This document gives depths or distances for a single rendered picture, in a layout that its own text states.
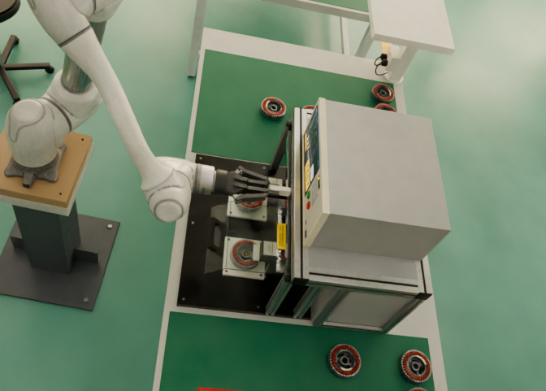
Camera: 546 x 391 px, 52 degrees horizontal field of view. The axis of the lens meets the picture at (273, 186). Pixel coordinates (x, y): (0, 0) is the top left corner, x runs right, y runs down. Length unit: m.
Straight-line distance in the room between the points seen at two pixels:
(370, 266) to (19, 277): 1.71
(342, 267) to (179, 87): 2.10
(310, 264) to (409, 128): 0.55
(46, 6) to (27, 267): 1.58
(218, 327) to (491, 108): 2.92
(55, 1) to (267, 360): 1.26
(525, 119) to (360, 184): 2.88
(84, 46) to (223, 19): 2.56
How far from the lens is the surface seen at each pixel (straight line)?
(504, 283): 3.48
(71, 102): 2.05
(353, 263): 1.75
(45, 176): 2.15
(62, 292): 2.79
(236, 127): 2.40
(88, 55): 1.57
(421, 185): 1.74
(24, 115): 1.99
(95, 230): 2.92
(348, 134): 1.75
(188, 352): 1.91
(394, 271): 1.79
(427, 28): 2.48
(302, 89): 2.64
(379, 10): 2.45
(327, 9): 3.17
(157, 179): 1.49
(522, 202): 3.89
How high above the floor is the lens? 2.57
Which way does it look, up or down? 54 degrees down
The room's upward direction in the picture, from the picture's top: 22 degrees clockwise
